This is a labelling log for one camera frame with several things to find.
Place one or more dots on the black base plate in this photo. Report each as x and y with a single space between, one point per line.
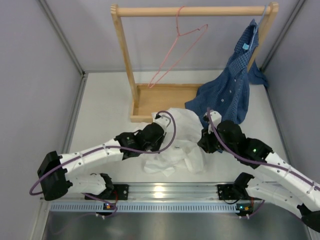
120 192
226 192

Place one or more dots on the slotted grey cable duct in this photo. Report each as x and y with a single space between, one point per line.
149 207

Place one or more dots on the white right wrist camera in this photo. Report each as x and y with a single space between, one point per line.
216 119

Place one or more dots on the aluminium mounting rail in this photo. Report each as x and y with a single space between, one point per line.
149 192

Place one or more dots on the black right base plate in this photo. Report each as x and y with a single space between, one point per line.
226 192

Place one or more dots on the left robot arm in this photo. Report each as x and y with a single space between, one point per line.
69 173

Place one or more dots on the right aluminium frame post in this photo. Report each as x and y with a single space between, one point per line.
286 66

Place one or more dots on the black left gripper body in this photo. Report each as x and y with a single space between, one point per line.
155 146

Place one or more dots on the blue checkered shirt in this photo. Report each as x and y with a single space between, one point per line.
229 93

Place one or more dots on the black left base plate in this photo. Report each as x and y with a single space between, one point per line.
120 192

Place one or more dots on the wooden clothes rack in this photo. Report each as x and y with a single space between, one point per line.
147 99

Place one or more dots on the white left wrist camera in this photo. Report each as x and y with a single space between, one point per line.
162 119

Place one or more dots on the aluminium frame post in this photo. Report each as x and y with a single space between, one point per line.
286 66
67 47

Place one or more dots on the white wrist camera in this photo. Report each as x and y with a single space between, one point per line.
216 119
162 119

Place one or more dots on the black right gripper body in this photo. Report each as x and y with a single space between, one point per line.
212 143

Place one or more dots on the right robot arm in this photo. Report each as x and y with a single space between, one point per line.
273 180

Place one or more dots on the light blue wire hanger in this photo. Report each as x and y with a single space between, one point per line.
260 22

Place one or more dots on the white shirt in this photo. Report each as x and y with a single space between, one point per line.
183 152

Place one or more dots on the left aluminium frame post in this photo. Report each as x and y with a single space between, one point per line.
67 47

